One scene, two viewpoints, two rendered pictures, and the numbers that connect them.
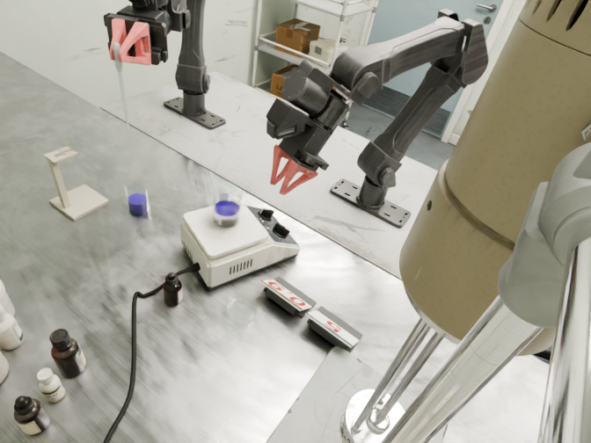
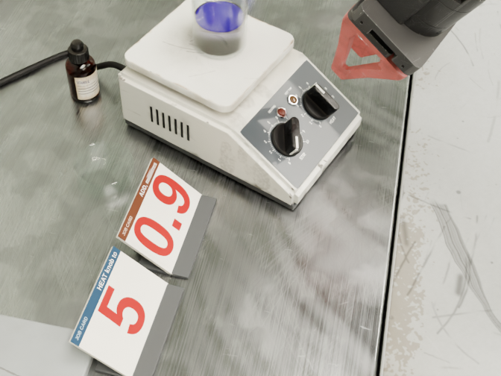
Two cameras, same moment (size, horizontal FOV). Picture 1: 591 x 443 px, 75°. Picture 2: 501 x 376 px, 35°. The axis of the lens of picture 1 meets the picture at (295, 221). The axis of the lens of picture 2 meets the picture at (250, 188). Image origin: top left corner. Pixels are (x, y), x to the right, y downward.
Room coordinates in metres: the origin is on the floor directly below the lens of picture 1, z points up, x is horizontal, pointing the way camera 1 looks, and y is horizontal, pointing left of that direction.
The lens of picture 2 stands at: (0.38, -0.43, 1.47)
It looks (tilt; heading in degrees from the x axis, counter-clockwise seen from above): 50 degrees down; 72
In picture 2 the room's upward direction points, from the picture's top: 3 degrees clockwise
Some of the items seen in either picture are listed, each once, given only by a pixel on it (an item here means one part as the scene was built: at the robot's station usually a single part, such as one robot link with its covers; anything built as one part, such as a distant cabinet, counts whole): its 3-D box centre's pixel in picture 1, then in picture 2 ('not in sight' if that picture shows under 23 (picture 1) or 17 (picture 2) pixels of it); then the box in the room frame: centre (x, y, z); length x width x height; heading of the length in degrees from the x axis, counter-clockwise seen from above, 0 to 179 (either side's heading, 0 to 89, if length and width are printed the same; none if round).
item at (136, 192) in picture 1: (137, 199); not in sight; (0.60, 0.33, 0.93); 0.04 x 0.04 x 0.06
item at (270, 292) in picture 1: (288, 292); (169, 217); (0.44, -0.01, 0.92); 0.09 x 0.06 x 0.04; 61
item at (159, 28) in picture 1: (142, 34); not in sight; (0.71, 0.34, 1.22); 0.10 x 0.07 x 0.07; 94
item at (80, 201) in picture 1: (73, 177); not in sight; (0.58, 0.45, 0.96); 0.08 x 0.08 x 0.13; 64
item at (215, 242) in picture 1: (226, 226); (210, 49); (0.51, 0.12, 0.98); 0.12 x 0.12 x 0.01; 42
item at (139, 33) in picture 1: (122, 46); not in sight; (0.64, 0.34, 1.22); 0.09 x 0.07 x 0.07; 4
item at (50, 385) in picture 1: (50, 385); not in sight; (0.21, 0.27, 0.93); 0.02 x 0.02 x 0.06
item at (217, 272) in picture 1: (237, 239); (232, 95); (0.53, 0.10, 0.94); 0.22 x 0.13 x 0.08; 132
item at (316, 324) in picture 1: (334, 325); (130, 313); (0.39, -0.10, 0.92); 0.09 x 0.06 x 0.04; 61
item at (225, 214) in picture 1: (228, 206); (218, 13); (0.52, 0.12, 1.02); 0.06 x 0.05 x 0.08; 58
